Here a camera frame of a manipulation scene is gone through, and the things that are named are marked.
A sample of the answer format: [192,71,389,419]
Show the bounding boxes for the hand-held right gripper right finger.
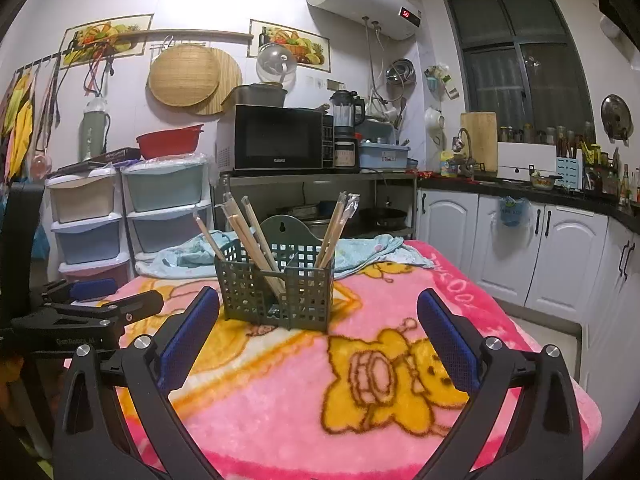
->
[417,289,583,480]

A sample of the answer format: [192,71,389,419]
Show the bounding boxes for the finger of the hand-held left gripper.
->
[40,278,119,306]
[50,290,165,328]

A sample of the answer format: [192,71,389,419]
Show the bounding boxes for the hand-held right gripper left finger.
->
[52,287,226,480]

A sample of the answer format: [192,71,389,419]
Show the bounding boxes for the green plastic utensil basket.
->
[214,214,335,332]

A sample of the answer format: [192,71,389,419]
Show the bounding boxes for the bunch of chopsticks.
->
[192,190,361,306]

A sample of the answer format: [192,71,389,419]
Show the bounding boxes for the drawer tower with cream drawer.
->
[46,165,132,286]

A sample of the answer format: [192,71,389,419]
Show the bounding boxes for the pink printed blanket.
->
[62,240,603,480]

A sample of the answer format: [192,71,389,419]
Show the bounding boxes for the light blue cloth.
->
[135,230,436,281]

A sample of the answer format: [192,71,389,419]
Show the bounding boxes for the black flat tray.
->
[57,147,142,165]

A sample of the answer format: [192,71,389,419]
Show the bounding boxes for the black frying pan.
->
[357,207,407,228]

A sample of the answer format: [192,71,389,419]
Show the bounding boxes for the white kitchen cabinets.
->
[415,187,640,381]

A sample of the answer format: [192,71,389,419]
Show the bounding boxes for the green insulated bottle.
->
[80,99,111,162]

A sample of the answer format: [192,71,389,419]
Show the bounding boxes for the red plastic basin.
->
[136,125,205,160]

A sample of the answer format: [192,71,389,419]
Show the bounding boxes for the steel pot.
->
[280,202,326,231]

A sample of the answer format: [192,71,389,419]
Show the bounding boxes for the yellow hanging bags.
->
[0,67,38,181]

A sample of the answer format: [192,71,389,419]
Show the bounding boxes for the metal shelf table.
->
[215,170,418,241]

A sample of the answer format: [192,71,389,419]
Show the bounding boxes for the light blue dish rack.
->
[359,141,411,170]

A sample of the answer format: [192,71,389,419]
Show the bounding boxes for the metal faucet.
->
[452,127,476,178]

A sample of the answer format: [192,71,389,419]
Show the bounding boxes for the wooden cutting board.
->
[460,111,499,173]

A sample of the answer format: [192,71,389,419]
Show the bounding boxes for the light blue utensil holder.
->
[556,156,582,188]

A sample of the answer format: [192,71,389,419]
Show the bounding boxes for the black microwave oven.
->
[216,105,335,175]

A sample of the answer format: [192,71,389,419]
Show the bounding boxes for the row of spice jars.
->
[498,125,596,146]

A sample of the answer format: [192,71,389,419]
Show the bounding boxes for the round bamboo tray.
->
[148,43,221,107]

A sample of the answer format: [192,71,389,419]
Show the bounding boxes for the row of condiment bottles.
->
[580,135,640,211]

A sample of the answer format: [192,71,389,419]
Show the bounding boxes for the grey-green lidded container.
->
[221,83,289,110]

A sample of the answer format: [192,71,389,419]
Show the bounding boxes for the round wooden board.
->
[195,47,243,116]

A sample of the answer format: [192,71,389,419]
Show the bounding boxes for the black blender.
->
[330,90,366,138]

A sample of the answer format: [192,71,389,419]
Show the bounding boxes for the hanging steel bowls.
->
[385,58,417,87]

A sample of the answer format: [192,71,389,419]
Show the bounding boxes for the steel pot lid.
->
[600,94,633,141]

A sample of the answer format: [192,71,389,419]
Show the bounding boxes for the glass pot lid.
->
[256,42,297,83]

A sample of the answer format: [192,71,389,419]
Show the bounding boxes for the dark window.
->
[442,0,596,133]

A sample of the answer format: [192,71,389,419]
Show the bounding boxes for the red hanging cords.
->
[85,40,116,98]

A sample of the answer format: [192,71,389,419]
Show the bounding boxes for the fruit wall poster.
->
[248,19,332,66]
[60,14,153,68]

